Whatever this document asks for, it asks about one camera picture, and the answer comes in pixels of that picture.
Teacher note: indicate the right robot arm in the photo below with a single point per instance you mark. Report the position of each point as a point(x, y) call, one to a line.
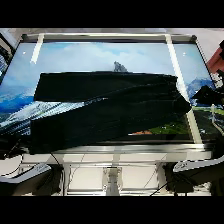
point(200, 168)

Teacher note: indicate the blue jeans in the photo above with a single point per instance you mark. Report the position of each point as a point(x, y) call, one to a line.
point(110, 110)

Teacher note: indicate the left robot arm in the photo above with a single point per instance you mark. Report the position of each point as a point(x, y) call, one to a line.
point(23, 181)

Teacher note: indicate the silver frame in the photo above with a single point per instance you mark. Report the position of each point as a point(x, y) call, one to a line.
point(133, 157)

